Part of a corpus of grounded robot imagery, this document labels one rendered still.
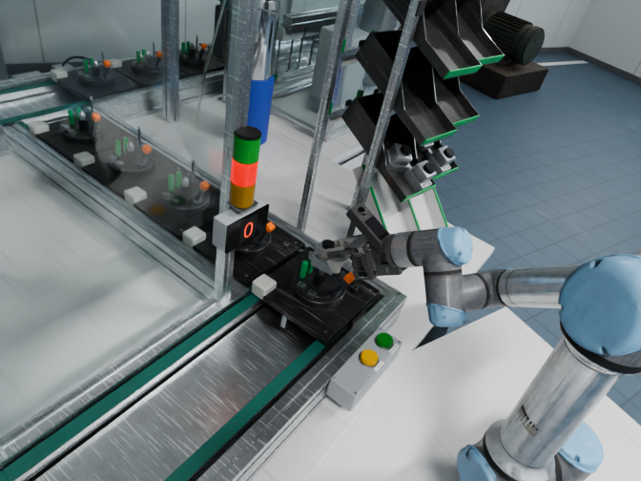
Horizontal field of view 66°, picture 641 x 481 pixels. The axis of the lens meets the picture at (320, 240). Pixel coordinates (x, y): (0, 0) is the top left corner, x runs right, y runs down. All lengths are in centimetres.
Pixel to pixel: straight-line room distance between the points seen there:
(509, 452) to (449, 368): 49
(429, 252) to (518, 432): 35
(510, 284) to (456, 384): 41
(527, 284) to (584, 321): 29
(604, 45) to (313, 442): 866
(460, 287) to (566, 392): 30
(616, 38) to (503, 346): 803
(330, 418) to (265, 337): 24
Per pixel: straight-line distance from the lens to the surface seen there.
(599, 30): 938
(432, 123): 127
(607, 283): 68
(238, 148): 92
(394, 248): 102
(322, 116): 130
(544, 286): 95
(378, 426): 119
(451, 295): 98
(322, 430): 115
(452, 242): 96
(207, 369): 114
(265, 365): 115
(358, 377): 112
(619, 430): 150
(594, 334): 69
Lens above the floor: 184
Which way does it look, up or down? 38 degrees down
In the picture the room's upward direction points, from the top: 13 degrees clockwise
